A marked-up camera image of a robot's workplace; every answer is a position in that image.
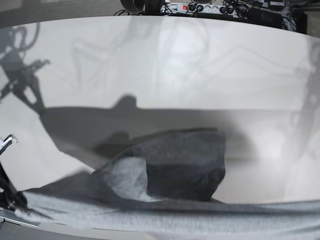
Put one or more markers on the black power adapter box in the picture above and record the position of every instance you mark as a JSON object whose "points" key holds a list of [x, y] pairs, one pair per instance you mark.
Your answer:
{"points": [[265, 18]]}

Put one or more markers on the grey t-shirt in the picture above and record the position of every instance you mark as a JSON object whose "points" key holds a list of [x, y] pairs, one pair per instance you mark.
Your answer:
{"points": [[164, 187]]}

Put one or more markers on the white power strip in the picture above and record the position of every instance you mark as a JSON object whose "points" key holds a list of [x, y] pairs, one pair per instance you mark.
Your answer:
{"points": [[192, 7]]}

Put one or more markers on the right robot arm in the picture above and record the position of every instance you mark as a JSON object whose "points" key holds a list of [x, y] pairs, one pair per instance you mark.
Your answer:
{"points": [[10, 198]]}

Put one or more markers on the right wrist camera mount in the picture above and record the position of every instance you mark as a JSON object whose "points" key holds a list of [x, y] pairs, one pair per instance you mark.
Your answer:
{"points": [[5, 143]]}

